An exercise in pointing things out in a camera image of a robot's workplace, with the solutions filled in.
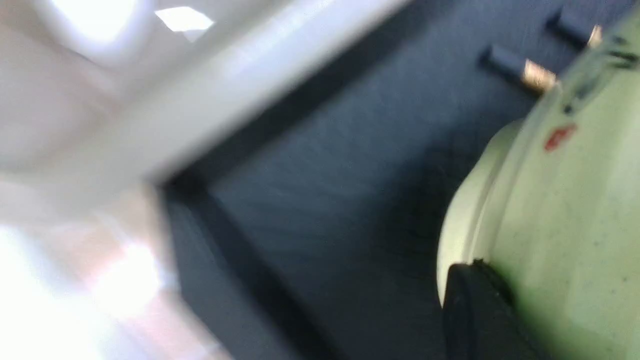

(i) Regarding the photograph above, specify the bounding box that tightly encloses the yellow noodle bowl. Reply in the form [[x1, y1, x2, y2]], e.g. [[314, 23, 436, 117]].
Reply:
[[436, 6, 640, 360]]

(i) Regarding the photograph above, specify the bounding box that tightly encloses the white plastic tub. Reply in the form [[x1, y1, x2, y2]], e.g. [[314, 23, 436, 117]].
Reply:
[[0, 0, 411, 221]]

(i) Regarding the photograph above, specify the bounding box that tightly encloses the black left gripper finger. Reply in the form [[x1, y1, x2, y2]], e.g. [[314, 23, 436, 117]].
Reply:
[[442, 260, 546, 360]]

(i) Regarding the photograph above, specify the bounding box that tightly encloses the black plastic tray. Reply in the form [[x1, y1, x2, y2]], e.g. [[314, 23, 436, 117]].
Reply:
[[160, 0, 640, 360]]

